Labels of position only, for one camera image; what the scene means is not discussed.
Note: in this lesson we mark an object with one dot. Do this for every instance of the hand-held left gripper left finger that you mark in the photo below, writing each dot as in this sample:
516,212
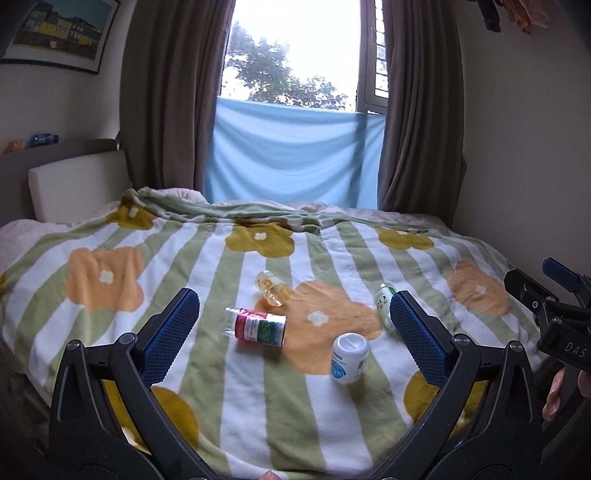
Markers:
170,339

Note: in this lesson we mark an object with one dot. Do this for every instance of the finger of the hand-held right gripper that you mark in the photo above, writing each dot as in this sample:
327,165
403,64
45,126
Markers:
526,286
561,272

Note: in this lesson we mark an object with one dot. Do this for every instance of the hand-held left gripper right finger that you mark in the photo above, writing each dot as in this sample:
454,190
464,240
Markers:
419,342

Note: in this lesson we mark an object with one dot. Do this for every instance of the white cup with blue label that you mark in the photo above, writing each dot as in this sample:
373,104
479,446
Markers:
349,357

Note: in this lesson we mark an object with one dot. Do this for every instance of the person's right hand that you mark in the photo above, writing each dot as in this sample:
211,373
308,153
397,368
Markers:
553,397

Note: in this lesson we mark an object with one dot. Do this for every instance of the white bottle with green label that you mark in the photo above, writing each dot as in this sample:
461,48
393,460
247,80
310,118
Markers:
384,304

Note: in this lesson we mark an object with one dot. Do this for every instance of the bottle with red green label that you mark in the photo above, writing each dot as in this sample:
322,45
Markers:
258,328

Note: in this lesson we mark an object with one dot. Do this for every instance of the small yellow glass bottle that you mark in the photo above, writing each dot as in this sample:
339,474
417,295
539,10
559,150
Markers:
273,289

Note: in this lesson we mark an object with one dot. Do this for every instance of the striped floral blanket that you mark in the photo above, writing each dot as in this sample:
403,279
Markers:
258,415

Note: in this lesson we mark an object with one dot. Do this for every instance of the pink quilt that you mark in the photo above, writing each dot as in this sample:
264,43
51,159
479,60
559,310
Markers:
32,240

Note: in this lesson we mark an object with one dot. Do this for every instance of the white headboard cushion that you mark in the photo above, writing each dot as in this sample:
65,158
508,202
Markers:
78,184

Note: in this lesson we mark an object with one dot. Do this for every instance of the brown curtain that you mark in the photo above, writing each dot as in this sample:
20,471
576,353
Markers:
420,115
171,92

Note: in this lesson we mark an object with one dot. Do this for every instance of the grey bed headboard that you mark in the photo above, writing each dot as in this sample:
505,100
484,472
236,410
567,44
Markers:
69,146

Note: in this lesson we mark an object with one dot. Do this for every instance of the light blue cloth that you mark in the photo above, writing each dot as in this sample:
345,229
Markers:
295,152

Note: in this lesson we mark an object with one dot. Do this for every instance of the orange packet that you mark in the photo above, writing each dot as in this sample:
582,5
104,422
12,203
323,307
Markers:
12,146

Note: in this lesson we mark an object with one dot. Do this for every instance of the peach hanging cloth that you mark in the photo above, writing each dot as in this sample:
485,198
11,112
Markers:
526,14

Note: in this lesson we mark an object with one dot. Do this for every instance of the dark hanging garment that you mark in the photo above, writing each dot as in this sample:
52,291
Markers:
490,14

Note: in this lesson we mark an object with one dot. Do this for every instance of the tree outside window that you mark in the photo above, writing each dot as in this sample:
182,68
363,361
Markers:
277,69

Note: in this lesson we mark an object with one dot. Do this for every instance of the window frame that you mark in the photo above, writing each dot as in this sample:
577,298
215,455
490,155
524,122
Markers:
369,60

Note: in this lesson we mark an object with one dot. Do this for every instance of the framed wall poster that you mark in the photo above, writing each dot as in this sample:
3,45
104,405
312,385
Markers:
60,30

